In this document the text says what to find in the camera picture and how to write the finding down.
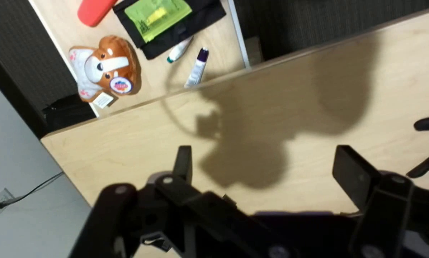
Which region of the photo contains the brown plush dog toy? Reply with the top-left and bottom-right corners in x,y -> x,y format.
68,34 -> 142,103

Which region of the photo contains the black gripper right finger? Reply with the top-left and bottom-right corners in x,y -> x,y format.
332,144 -> 429,258

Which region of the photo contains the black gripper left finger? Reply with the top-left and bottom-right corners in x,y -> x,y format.
68,146 -> 291,258

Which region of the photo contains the white tube purple cap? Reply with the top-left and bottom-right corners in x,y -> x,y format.
185,47 -> 209,87

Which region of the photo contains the white marker teal cap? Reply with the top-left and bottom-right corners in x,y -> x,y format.
166,37 -> 192,63

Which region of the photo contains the black tray green pad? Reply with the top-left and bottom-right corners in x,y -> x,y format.
113,0 -> 226,60

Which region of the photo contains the red case long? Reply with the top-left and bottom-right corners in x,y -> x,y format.
77,0 -> 117,27

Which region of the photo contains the wooden desk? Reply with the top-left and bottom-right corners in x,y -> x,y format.
40,5 -> 429,258

